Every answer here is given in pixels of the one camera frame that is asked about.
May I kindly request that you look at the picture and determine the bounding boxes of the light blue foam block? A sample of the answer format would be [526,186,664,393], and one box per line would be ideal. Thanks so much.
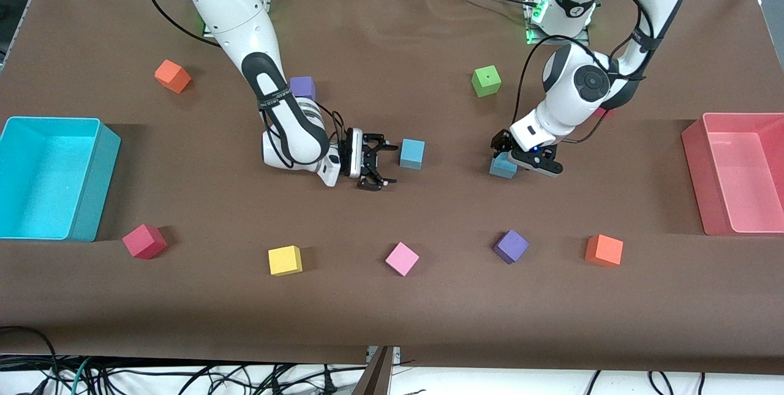
[399,138,426,170]
[489,153,519,179]

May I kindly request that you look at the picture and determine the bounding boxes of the brown table cloth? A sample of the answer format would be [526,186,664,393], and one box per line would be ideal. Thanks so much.
[0,0,784,375]

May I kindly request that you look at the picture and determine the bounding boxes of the green foam block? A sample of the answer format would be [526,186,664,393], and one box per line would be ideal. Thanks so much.
[471,65,502,98]

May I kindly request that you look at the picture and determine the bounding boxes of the purple foam block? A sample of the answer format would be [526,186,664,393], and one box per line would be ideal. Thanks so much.
[289,76,317,102]
[493,229,530,265]

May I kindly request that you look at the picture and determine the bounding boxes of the pink foam block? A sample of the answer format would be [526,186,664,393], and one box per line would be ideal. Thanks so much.
[385,241,420,277]

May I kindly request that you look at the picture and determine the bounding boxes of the yellow foam block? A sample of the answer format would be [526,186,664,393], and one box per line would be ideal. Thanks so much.
[268,245,303,276]

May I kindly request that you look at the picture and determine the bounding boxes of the orange foam block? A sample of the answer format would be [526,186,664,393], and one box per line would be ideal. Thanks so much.
[584,234,624,268]
[154,59,192,94]

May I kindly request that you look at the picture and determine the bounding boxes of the dark angled metal bar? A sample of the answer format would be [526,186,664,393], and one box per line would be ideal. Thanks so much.
[352,347,393,395]

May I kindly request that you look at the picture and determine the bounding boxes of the pink plastic bin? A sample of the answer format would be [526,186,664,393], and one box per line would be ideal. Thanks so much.
[681,112,784,237]

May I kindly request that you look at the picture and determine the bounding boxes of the cyan plastic bin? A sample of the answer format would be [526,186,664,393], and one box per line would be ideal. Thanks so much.
[0,116,122,243]

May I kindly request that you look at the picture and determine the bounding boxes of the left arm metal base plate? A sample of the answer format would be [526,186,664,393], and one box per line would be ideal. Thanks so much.
[526,0,592,47]

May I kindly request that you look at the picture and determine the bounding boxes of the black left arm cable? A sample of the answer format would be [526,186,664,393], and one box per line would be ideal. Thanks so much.
[514,0,661,146]

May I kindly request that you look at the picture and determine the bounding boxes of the silver metal bracket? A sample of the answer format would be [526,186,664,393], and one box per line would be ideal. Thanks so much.
[366,346,402,366]

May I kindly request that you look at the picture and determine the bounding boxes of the teal floor cable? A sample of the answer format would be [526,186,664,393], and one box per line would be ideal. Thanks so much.
[69,356,94,395]

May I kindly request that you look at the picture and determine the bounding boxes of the black looped floor cable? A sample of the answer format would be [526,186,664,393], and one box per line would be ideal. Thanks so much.
[0,325,60,395]

